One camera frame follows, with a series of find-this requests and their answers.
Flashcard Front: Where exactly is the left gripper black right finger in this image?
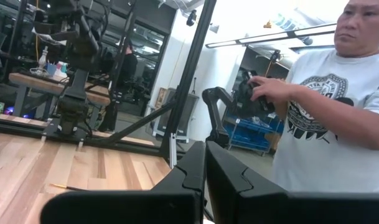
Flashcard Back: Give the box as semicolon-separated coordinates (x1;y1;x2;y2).
206;141;288;224

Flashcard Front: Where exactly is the blue storage bin rack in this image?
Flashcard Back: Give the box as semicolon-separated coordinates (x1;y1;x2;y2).
222;113;285;156

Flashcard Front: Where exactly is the person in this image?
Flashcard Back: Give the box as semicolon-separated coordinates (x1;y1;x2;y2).
248;0;379;194
119;40;139;91

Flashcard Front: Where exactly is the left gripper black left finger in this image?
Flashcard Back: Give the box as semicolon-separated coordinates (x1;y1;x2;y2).
150;141;206;224

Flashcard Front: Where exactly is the person's hand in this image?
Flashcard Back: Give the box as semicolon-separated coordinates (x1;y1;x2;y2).
248;75;297;103

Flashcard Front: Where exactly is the wooden workbench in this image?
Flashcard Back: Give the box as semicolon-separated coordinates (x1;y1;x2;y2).
8;72;111;121

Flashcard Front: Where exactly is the black ceiling camera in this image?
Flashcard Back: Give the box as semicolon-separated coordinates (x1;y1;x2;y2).
185;9;198;27

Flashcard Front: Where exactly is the long linear ceiling light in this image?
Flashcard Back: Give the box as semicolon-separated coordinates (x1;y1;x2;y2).
204;22;379;50

